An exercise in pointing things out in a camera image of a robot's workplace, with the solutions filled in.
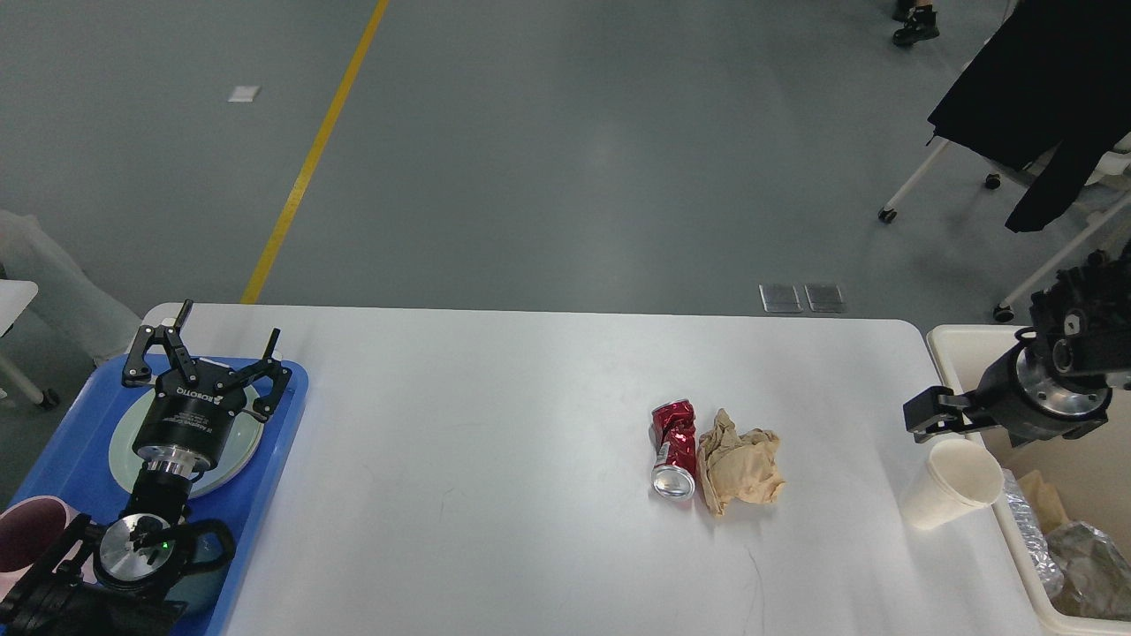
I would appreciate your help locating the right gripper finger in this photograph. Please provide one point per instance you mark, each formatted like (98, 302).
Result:
(937, 411)

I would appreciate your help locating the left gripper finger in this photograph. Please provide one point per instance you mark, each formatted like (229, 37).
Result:
(267, 366)
(136, 372)

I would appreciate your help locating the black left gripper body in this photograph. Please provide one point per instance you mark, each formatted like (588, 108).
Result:
(192, 414)

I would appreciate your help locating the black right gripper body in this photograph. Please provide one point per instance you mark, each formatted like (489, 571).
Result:
(1019, 394)

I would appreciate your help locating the mint green plate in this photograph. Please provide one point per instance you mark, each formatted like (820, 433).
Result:
(244, 438)

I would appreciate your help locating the white paper cup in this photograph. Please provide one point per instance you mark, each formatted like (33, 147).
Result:
(957, 478)

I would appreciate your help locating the brown paper bag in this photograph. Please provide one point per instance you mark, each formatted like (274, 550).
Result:
(1044, 501)

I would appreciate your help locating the brown paper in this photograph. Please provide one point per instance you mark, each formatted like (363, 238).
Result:
(733, 467)

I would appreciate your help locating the foil bag with paper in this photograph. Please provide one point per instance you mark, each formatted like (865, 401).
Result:
(1096, 575)

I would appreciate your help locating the crushed red can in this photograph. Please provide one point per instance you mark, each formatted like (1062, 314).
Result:
(674, 472)

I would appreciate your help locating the foil sheet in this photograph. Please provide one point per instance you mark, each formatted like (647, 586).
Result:
(1033, 538)

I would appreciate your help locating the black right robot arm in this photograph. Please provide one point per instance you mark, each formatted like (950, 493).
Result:
(1081, 324)

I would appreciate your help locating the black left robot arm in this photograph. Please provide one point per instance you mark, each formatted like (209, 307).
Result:
(165, 467)

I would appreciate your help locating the person in grey trousers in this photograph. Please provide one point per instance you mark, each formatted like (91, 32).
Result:
(68, 300)

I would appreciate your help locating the beige plastic bin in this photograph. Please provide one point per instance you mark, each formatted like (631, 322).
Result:
(1092, 474)

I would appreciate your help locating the blue plastic tray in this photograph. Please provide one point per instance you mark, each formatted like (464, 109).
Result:
(75, 467)

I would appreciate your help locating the white table at left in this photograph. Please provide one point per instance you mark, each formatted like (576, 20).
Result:
(16, 297)

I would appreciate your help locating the right floor socket plate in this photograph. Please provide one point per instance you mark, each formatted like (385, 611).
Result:
(825, 298)

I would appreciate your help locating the floor socket plate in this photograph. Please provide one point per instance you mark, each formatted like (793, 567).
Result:
(825, 298)
(780, 299)

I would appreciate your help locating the pink mug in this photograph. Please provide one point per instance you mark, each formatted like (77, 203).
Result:
(28, 529)

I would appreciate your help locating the left floor socket plate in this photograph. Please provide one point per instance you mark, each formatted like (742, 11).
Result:
(780, 299)

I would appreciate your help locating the white rolling chair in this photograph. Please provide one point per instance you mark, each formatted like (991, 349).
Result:
(1110, 175)

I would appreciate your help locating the black jacket on chair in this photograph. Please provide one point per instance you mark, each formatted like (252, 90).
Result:
(1053, 79)

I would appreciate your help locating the person with black shoes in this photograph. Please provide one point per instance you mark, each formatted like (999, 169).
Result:
(918, 23)

